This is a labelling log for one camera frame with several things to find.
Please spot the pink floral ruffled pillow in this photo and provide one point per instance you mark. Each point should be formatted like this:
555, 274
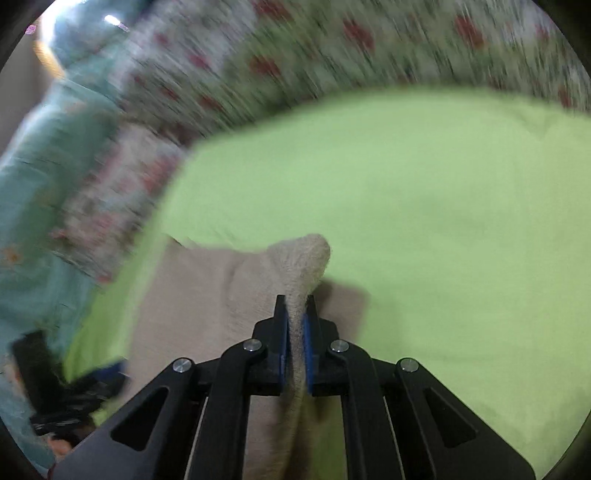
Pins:
115, 198

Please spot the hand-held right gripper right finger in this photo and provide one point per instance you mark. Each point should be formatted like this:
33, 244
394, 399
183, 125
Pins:
308, 341

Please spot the light green bed sheet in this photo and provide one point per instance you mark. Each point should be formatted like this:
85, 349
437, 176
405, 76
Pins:
438, 240

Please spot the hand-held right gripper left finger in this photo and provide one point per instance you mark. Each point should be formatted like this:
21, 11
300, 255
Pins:
282, 337

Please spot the red rose floral quilt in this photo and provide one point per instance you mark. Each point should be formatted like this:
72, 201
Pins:
300, 50

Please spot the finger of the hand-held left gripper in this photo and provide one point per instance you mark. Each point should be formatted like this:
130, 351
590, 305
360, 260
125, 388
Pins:
104, 371

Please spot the gold framed landscape picture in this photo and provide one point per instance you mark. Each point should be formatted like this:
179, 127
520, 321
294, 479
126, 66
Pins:
48, 55

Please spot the teal floral blanket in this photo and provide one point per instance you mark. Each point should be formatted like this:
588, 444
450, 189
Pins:
46, 194

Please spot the beige knit sweater brown hem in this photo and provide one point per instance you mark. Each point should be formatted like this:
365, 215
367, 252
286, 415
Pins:
207, 295

